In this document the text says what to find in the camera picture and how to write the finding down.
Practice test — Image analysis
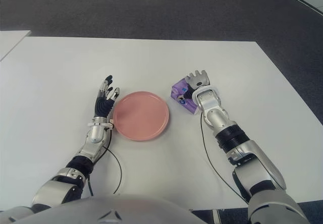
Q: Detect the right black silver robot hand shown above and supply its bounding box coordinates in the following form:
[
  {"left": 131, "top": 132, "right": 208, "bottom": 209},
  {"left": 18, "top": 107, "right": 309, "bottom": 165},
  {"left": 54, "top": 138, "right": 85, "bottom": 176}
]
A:
[{"left": 178, "top": 70, "right": 211, "bottom": 101}]

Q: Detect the purple tissue paper pack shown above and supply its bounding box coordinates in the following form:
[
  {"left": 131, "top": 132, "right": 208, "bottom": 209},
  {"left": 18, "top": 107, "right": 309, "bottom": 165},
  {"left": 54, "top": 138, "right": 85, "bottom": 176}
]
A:
[{"left": 171, "top": 77, "right": 200, "bottom": 115}]

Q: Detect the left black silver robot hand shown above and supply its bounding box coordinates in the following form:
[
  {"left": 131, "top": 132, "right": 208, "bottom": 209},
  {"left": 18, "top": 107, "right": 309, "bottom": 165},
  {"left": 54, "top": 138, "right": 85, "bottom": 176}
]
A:
[{"left": 93, "top": 75, "right": 121, "bottom": 119}]

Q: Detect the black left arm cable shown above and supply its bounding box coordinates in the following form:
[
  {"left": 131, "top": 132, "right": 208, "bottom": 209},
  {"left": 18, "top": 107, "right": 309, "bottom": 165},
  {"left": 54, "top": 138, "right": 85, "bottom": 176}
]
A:
[{"left": 86, "top": 130, "right": 123, "bottom": 197}]

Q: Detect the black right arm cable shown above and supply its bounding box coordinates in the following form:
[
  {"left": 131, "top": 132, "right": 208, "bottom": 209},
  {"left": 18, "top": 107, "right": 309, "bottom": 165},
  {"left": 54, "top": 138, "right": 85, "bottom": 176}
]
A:
[{"left": 200, "top": 113, "right": 250, "bottom": 205}]

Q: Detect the silver robot torso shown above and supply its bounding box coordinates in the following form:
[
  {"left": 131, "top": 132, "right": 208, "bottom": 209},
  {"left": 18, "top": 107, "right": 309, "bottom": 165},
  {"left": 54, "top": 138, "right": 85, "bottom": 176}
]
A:
[{"left": 0, "top": 195, "right": 218, "bottom": 224}]

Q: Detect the pink round plate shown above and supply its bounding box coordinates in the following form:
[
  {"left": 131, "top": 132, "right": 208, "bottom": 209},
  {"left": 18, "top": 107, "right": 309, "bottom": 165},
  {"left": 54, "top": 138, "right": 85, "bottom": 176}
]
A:
[{"left": 112, "top": 91, "right": 170, "bottom": 142}]

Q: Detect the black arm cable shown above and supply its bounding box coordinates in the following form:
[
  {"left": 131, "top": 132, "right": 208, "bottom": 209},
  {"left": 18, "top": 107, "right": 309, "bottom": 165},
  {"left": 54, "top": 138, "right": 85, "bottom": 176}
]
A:
[
  {"left": 86, "top": 130, "right": 123, "bottom": 197},
  {"left": 200, "top": 113, "right": 250, "bottom": 205}
]

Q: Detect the white side table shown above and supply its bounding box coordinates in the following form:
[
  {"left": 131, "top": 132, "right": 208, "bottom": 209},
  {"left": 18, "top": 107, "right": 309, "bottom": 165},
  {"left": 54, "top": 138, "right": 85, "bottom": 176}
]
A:
[{"left": 0, "top": 30, "right": 31, "bottom": 61}]

